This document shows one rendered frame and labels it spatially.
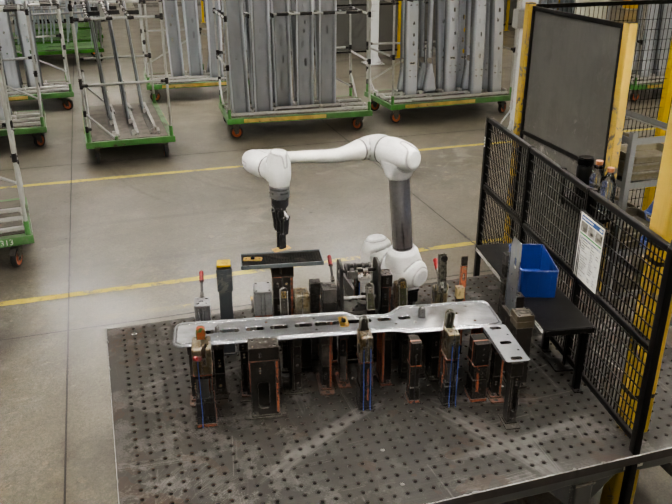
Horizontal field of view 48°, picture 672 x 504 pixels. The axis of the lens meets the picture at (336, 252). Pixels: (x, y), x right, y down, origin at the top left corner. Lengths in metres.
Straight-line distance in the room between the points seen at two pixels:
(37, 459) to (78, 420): 0.35
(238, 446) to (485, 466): 0.94
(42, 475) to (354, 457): 1.85
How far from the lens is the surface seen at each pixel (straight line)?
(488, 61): 11.23
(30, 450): 4.41
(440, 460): 2.97
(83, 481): 4.12
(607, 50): 5.22
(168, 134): 9.09
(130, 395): 3.39
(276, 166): 3.20
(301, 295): 3.26
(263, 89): 9.90
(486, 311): 3.35
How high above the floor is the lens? 2.56
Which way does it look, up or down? 24 degrees down
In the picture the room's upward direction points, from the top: straight up
